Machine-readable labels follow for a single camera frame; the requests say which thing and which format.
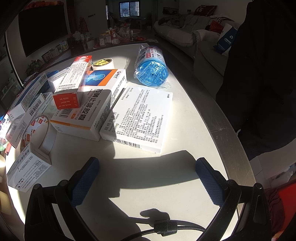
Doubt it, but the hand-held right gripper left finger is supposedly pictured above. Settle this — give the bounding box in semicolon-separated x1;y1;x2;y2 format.
24;157;100;241

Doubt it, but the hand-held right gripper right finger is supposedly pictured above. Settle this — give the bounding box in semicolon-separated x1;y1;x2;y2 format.
195;157;271;241

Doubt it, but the red white toothpaste box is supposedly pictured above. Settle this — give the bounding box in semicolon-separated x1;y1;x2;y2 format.
53;55;93;109

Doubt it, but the small white medicine box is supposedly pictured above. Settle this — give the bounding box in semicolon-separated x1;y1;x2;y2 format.
6;142;52;193

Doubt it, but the white medicine box orange stripe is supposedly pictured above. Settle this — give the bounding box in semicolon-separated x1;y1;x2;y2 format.
50;89;112;142

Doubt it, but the red labelled tape roll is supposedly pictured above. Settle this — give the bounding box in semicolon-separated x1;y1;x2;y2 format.
20;115;57;156

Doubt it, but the large white medicine box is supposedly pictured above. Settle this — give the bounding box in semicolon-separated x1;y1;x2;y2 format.
99;85;173;154

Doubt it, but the white barcode medicine box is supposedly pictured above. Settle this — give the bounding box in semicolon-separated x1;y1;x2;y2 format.
14;92;54;130

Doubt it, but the blue medicine box white curve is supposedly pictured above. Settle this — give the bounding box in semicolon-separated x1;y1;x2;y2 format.
9;72;50;114

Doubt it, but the yellow tape roll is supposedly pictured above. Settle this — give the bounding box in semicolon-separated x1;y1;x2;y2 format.
92;58;114;70

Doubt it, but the potted plant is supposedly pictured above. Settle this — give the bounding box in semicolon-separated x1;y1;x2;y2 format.
25;59;43;77

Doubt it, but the white tv cabinet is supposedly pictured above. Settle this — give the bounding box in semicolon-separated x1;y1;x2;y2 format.
22;38;102;80

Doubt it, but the blue white paper bag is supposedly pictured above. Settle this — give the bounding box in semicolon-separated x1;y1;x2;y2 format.
213;23;238;55

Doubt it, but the beige sofa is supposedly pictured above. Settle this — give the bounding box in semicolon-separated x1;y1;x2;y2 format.
153;10;234;77

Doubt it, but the black television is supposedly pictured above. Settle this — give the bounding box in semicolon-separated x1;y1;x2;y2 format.
18;5;71;58

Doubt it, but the red cushion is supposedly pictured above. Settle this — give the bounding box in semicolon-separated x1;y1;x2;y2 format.
194;4;216;16

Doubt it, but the window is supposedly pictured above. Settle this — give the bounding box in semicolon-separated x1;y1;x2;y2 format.
119;1;140;17

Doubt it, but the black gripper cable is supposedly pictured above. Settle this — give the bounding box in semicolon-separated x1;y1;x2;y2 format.
120;219;206;241

